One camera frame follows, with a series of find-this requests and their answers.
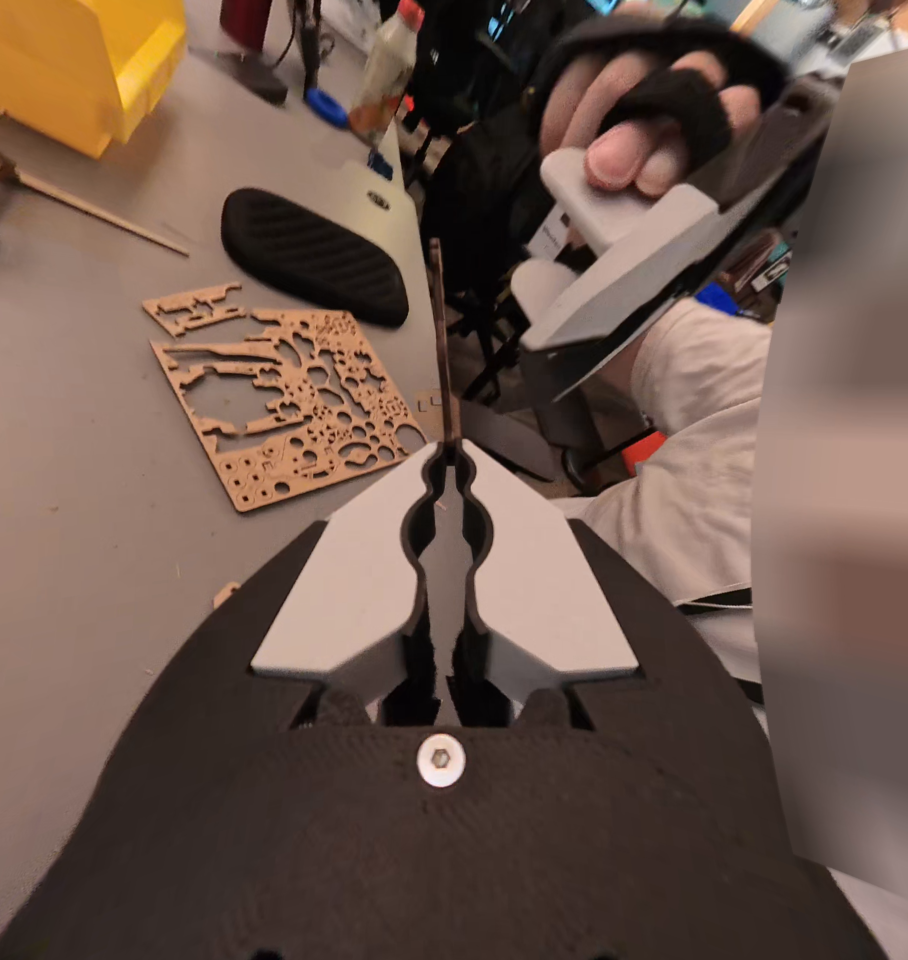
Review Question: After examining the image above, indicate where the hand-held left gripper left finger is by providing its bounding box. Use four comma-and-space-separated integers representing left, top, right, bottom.
250, 441, 443, 710

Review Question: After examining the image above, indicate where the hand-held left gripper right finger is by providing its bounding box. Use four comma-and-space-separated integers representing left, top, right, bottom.
454, 439, 642, 710

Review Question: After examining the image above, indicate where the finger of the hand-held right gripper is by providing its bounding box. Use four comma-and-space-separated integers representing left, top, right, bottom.
511, 208, 726, 354

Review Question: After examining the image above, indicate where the thin wooden model parts sheet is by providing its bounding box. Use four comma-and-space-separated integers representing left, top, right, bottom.
428, 238, 464, 460

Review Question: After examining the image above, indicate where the large punched wooden parts sheet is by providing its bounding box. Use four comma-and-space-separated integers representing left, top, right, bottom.
149, 307, 428, 514

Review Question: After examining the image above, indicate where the person's right hand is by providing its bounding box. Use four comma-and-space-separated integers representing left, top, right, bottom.
540, 15, 790, 200

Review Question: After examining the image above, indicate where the black chair base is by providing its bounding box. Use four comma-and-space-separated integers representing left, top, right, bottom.
454, 300, 561, 483

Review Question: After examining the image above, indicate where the orange object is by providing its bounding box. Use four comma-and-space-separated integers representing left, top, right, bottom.
620, 429, 661, 477

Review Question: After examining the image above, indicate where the black bag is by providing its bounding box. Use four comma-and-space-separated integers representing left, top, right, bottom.
421, 112, 552, 301

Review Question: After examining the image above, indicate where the person's white shirt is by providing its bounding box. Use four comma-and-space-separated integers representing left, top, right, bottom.
555, 298, 773, 684

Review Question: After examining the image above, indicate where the black ribbed wrist rest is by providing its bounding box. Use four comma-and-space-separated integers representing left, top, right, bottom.
220, 187, 411, 330

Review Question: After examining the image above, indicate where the small wooden sheet fragment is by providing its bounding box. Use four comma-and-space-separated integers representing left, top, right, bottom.
142, 281, 248, 339

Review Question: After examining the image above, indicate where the clear plastic bottle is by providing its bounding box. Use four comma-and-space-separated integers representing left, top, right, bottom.
346, 0, 426, 149

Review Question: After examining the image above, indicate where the black stand base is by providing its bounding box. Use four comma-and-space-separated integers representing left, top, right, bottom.
215, 49, 290, 107

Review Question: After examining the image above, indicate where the thin wooden stick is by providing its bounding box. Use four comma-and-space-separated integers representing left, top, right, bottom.
13, 168, 191, 258

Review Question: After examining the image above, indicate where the red drinking bottle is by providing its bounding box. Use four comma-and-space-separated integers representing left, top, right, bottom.
220, 0, 276, 52

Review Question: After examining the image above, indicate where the yellow plastic bin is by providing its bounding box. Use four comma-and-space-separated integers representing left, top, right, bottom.
0, 0, 188, 160

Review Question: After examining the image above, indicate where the black cable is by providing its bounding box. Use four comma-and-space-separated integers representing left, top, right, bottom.
274, 0, 331, 100

